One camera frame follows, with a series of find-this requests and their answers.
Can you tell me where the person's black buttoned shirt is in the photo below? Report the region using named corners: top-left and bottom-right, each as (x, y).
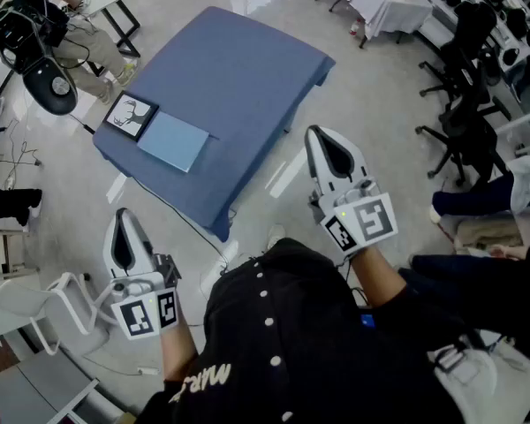
top-left (134, 236), bottom-right (504, 424)

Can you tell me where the grey strapped waist pack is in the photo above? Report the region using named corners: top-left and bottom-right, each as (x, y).
top-left (428, 337), bottom-right (530, 424)

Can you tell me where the blue tablecloth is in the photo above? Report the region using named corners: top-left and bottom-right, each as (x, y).
top-left (91, 5), bottom-right (337, 243)

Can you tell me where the black round-based machine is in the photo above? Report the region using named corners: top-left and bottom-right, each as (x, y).
top-left (21, 57), bottom-right (79, 117)

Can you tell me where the black office chair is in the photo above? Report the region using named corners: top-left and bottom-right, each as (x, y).
top-left (418, 1), bottom-right (503, 101)
top-left (415, 81), bottom-right (513, 189)

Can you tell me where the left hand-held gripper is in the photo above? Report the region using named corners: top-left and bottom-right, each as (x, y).
top-left (102, 208), bottom-right (182, 342)

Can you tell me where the shelf of black headsets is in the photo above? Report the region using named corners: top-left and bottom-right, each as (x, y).
top-left (423, 0), bottom-right (530, 68)

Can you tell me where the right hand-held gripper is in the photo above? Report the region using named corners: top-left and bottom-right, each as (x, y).
top-left (304, 125), bottom-right (399, 254)

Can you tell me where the black framed deer picture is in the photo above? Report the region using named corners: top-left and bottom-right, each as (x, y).
top-left (101, 89), bottom-right (160, 144)

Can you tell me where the white swivel chair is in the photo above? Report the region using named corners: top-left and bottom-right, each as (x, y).
top-left (0, 271), bottom-right (118, 357)

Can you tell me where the person's left forearm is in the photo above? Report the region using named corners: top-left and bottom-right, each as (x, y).
top-left (160, 318), bottom-right (201, 383)

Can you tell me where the person's white shoe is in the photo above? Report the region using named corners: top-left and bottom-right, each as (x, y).
top-left (267, 223), bottom-right (287, 251)

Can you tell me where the black power cable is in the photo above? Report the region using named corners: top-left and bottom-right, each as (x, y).
top-left (69, 112), bottom-right (97, 136)

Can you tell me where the black floor cable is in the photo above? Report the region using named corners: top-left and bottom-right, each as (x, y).
top-left (132, 177), bottom-right (234, 274)

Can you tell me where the person's right forearm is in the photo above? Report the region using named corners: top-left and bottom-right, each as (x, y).
top-left (347, 244), bottom-right (408, 309)

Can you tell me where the black cabled equipment rig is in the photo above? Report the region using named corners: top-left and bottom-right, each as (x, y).
top-left (0, 0), bottom-right (70, 77)

